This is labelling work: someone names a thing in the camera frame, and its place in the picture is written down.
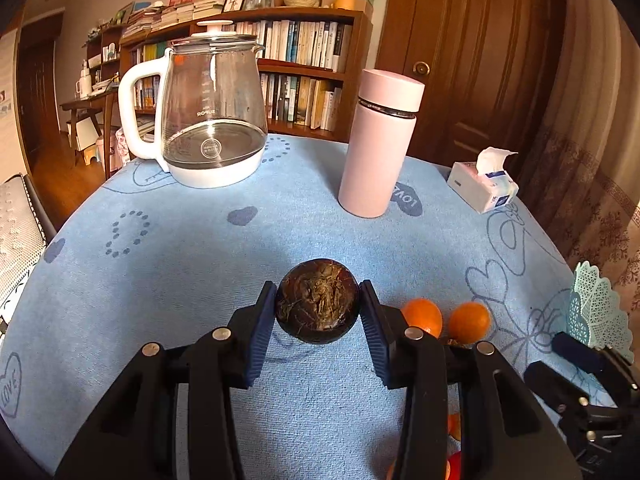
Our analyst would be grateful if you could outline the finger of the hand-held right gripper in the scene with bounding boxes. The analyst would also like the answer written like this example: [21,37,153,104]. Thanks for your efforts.
[524,360,592,418]
[552,332,640,406]

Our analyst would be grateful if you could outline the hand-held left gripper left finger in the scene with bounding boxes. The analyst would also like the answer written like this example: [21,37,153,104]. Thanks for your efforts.
[55,280,278,480]

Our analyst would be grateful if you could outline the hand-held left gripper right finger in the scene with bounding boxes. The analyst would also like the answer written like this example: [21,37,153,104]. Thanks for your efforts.
[359,280,583,480]

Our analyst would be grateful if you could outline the teal lattice fruit basket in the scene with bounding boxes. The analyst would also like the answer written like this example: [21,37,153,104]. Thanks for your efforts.
[571,261,635,350]

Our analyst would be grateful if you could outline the dark brown round fruit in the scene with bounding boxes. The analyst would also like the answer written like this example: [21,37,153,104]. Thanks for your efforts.
[274,257,362,346]

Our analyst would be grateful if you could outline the blue printed tablecloth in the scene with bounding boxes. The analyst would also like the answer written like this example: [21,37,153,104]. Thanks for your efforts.
[0,132,626,480]

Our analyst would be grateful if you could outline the pink thermos bottle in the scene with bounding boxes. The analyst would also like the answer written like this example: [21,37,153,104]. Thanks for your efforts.
[338,68,426,219]

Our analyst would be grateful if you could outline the white tissue pack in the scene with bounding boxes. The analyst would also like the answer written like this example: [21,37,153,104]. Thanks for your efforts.
[446,146,520,215]

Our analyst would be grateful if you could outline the patterned curtain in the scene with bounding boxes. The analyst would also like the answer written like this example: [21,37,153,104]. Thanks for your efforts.
[520,0,640,311]

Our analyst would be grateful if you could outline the short row of books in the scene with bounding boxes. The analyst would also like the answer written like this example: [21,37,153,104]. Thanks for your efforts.
[135,72,343,131]

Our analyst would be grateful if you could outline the dark grey chair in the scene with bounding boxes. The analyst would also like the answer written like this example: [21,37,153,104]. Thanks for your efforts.
[0,172,57,321]

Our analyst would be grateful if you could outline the small wooden desk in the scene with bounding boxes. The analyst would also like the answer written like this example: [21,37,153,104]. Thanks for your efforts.
[60,91,122,181]

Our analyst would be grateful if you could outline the long row of books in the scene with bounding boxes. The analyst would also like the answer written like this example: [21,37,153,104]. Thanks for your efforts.
[132,20,353,73]

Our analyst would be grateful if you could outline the brown wooden bookcase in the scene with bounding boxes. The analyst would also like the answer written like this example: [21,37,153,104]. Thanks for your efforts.
[120,8,373,143]

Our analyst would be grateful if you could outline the brown panelled door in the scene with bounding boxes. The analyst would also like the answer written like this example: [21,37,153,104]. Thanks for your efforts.
[375,0,566,168]

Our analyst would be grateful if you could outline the dark plain door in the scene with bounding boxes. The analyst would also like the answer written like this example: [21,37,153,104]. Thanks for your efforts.
[17,40,63,161]

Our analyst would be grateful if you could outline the small wooden shelf unit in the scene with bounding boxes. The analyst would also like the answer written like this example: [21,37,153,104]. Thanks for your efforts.
[82,25,126,96]

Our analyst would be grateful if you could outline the stack of books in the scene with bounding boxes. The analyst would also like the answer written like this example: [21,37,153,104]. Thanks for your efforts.
[122,0,243,36]

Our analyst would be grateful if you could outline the glass kettle with white handle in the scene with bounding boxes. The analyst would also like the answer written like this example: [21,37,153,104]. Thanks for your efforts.
[117,20,269,190]

